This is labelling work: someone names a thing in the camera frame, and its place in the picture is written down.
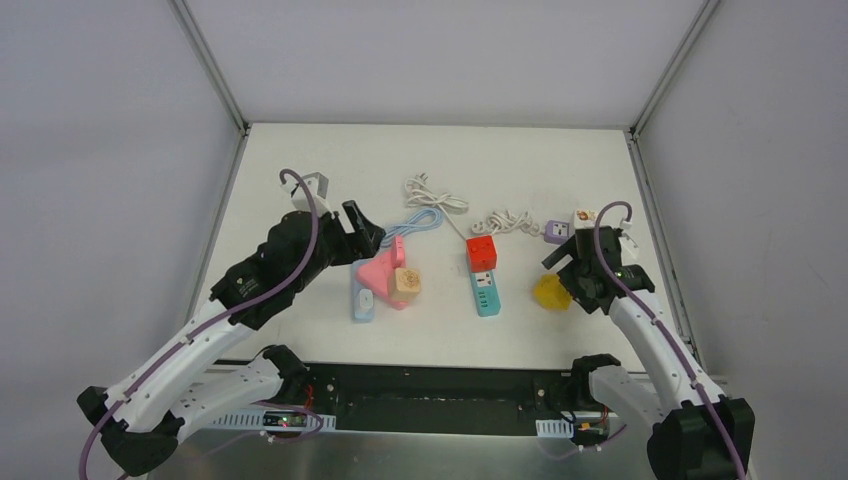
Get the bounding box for yellow cube plug adapter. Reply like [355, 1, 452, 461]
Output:
[532, 274, 572, 311]

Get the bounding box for red cube plug adapter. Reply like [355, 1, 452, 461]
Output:
[466, 235, 498, 273]

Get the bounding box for teal power strip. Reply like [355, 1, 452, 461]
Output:
[470, 270, 501, 318]

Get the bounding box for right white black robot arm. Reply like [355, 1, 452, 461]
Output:
[543, 225, 755, 479]

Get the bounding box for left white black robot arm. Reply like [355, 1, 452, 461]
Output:
[77, 200, 386, 478]

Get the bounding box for purple socket adapter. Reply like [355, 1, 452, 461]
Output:
[543, 220, 571, 245]

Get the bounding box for pink triangular plug adapter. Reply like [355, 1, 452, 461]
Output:
[355, 236, 408, 310]

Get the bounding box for white cube adapter with sticker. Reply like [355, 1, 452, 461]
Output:
[571, 209, 597, 231]

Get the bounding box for beige wooden cube adapter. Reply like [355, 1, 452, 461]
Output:
[389, 268, 421, 302]

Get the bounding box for light blue power strip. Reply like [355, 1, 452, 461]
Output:
[351, 260, 375, 323]

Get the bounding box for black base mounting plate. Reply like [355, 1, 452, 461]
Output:
[269, 363, 617, 445]

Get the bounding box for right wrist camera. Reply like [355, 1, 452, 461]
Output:
[616, 219, 641, 262]

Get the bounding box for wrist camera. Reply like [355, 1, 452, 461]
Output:
[616, 219, 641, 262]
[279, 172, 331, 217]

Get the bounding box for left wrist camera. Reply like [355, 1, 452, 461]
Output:
[279, 172, 331, 217]

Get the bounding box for light blue coiled cord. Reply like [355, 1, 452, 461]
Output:
[380, 207, 445, 243]

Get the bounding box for white coiled power cord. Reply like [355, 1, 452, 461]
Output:
[404, 173, 473, 241]

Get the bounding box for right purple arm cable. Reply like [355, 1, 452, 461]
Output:
[592, 201, 750, 480]

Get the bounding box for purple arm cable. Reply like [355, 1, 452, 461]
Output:
[592, 201, 750, 480]
[78, 168, 326, 480]

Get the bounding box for white coiled cord right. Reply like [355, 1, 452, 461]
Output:
[471, 210, 548, 238]

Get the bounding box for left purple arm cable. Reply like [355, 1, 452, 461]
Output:
[78, 168, 326, 480]

